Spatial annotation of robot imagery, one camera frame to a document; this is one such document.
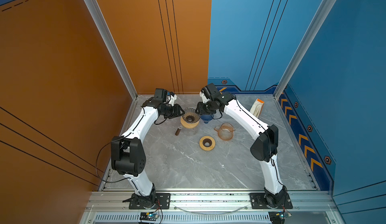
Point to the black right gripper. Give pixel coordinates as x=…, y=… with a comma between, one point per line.
x=200, y=110

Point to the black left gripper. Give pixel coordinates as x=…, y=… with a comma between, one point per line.
x=176, y=113

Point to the wooden dripper ring stand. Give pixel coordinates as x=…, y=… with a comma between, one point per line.
x=190, y=122

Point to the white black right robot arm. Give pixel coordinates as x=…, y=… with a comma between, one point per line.
x=265, y=146

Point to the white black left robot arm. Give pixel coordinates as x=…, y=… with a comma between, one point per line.
x=128, y=157

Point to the blue glass ribbed dripper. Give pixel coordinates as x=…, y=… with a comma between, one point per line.
x=206, y=118

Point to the orange glass pitcher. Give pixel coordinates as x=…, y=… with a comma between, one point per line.
x=225, y=131

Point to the green circuit board left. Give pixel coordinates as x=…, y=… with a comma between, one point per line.
x=149, y=217

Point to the green circuit board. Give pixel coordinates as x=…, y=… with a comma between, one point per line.
x=279, y=217
x=149, y=217

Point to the green circuit board right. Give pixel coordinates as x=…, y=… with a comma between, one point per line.
x=279, y=217

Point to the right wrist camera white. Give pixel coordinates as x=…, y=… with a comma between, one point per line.
x=203, y=97

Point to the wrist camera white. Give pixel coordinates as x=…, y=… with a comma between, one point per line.
x=203, y=97
x=171, y=98

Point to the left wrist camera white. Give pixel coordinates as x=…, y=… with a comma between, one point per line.
x=171, y=98

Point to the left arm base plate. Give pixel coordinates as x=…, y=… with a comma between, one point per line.
x=161, y=200

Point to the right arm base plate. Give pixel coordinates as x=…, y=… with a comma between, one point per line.
x=259, y=200

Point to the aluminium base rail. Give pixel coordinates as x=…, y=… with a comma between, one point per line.
x=215, y=206

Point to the aluminium corner post left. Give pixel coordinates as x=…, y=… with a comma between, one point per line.
x=102, y=26

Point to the aluminium corner post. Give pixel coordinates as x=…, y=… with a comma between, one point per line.
x=102, y=26
x=311, y=32

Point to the aluminium corner post right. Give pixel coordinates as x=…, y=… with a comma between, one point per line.
x=311, y=32

